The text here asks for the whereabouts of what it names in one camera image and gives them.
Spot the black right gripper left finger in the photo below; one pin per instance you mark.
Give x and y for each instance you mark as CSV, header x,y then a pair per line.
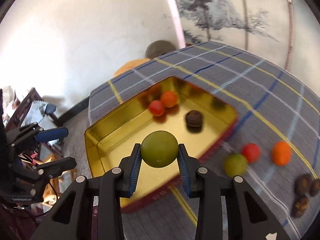
x,y
71,216

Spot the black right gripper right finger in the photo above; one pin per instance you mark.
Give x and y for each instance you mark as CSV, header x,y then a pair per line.
x,y
248,217

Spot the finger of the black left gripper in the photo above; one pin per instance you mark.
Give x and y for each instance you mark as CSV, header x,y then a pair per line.
x,y
57,167
51,134

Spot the green fruit with stem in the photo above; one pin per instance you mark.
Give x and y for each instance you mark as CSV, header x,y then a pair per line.
x,y
234,165

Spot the green round fruit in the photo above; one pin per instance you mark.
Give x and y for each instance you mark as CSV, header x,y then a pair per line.
x,y
159,149

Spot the red tomato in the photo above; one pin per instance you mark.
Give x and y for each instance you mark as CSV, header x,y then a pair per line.
x,y
251,152
156,108

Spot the red tomato front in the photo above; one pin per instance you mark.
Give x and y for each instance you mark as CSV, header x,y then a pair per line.
x,y
156,108

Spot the wooden furniture with clutter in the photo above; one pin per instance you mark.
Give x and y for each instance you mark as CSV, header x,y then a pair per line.
x,y
32,110

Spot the red gold coffee tin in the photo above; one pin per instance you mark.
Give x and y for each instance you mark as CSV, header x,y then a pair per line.
x,y
169,113

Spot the brown fruit in tin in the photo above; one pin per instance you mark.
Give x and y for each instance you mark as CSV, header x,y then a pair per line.
x,y
194,118

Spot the large orange tangerine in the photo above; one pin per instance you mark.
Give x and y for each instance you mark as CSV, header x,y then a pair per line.
x,y
281,153

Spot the small orange in tin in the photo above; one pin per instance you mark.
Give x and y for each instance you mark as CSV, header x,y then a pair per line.
x,y
169,99

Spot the grey plaid tablecloth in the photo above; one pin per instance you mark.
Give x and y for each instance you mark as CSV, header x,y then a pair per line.
x,y
271,105

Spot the large brown fruit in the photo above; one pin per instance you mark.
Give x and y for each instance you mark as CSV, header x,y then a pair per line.
x,y
303,184

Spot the orange round cushion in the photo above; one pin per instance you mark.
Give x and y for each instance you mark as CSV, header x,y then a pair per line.
x,y
129,65

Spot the small brown fruit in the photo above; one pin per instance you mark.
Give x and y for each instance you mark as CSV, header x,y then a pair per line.
x,y
315,187

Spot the grey round cushion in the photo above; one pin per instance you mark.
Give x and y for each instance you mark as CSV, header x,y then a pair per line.
x,y
159,48

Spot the painted folding screen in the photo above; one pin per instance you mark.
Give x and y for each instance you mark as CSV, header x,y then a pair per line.
x,y
284,32

